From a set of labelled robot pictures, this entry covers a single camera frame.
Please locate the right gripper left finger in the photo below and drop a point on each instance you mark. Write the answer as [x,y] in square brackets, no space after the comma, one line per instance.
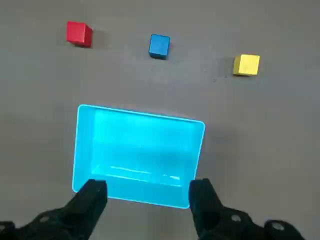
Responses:
[75,215]

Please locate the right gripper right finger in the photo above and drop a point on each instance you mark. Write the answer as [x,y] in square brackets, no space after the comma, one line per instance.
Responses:
[212,220]

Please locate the yellow cube block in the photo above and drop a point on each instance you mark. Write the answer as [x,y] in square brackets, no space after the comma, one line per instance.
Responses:
[247,65]

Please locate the blue cube block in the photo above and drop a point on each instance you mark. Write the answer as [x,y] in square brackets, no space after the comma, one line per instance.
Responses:
[158,46]

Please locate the red cube block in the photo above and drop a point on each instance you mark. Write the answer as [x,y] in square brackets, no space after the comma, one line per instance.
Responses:
[76,32]

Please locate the cyan plastic box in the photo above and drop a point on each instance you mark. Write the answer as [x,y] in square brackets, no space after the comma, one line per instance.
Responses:
[140,150]

